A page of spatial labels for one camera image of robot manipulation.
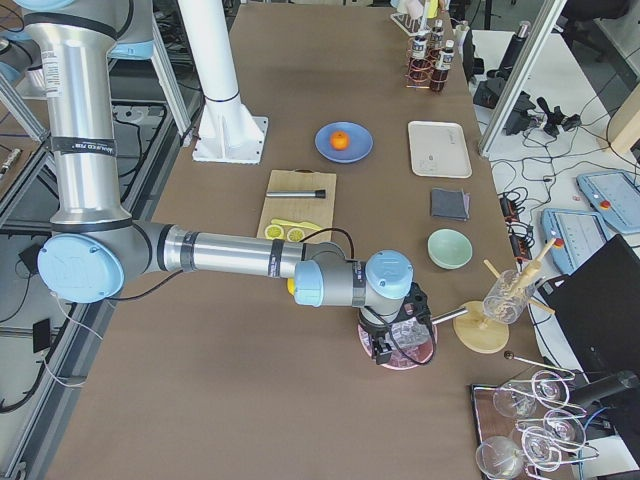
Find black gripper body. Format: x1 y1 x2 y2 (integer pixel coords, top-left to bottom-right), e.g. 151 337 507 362
358 301 415 350

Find blue plate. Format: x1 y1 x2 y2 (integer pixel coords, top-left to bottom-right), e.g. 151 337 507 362
315 121 373 164

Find orange fruit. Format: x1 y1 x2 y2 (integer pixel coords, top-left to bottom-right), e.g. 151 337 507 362
329 130 350 151

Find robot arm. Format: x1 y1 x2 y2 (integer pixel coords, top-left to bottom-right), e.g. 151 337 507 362
22 1 428 364

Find pink ice bucket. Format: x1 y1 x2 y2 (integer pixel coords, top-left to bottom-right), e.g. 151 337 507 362
363 329 437 370

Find steel ice scoop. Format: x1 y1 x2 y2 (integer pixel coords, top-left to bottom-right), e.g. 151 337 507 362
389 307 468 350

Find wooden stand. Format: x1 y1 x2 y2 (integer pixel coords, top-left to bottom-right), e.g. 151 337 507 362
453 238 560 354

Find oval yellow lemon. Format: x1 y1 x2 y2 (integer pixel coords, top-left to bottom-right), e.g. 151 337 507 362
286 278 295 296

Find green bowl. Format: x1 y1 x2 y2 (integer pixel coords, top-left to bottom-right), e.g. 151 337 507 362
427 229 473 270

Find clear glass on stand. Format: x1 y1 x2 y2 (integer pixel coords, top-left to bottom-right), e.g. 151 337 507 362
482 270 535 325

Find yellow plastic knife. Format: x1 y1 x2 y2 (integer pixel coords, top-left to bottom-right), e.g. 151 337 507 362
271 218 322 231

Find upper lemon slice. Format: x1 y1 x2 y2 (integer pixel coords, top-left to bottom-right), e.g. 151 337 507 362
286 227 306 242

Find lemon slice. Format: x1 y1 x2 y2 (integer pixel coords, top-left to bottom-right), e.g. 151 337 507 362
286 227 306 242
264 224 285 240

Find wooden cutting board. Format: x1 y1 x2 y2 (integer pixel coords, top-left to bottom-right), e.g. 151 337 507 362
256 170 337 238

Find grey folded cloth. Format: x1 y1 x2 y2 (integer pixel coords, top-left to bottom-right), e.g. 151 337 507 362
430 188 470 221

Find lower lemon slice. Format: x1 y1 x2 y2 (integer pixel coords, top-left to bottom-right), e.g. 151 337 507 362
264 224 285 240

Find steel muddler black tip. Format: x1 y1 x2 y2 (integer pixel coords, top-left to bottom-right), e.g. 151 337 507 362
265 189 327 199

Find wine glass rack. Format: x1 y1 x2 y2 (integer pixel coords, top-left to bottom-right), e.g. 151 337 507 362
470 351 600 479

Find cream rabbit tray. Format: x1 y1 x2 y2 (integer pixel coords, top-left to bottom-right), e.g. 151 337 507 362
408 120 472 179

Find near blue teach pendant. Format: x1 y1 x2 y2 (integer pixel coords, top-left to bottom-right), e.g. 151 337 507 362
540 208 613 274

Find blue teach pendant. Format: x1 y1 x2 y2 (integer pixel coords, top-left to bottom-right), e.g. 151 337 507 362
540 208 613 274
576 170 639 234

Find black laptop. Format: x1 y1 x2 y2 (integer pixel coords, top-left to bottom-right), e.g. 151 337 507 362
539 235 639 373

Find front tea bottle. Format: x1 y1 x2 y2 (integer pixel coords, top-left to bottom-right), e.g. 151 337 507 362
429 40 455 92

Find right rear tea bottle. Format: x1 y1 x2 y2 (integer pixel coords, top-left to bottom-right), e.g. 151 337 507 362
407 30 431 88

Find far blue teach pendant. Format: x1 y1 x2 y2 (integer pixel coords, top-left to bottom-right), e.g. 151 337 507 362
576 170 639 234

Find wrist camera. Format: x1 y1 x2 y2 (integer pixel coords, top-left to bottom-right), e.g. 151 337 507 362
401 282 431 326

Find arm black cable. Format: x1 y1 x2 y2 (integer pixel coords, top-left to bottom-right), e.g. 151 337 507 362
104 227 437 367

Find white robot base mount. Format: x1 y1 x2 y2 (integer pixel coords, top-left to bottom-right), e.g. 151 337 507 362
192 96 269 165

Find copper wire bottle rack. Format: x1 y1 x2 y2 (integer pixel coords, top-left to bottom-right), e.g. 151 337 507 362
405 28 446 92

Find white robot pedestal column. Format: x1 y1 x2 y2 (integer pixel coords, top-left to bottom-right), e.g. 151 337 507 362
178 0 239 103

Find aluminium frame post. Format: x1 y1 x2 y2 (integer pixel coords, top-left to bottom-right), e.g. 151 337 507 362
478 0 566 157

